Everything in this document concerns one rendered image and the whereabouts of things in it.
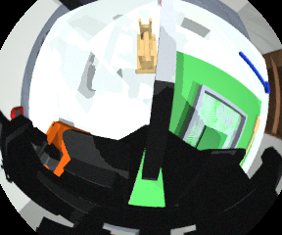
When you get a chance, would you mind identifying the blue golf putter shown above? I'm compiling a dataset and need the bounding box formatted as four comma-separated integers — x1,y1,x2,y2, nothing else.
239,51,270,94

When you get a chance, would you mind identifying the green flat mat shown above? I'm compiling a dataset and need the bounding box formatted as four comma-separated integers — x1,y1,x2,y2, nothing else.
129,51,261,208

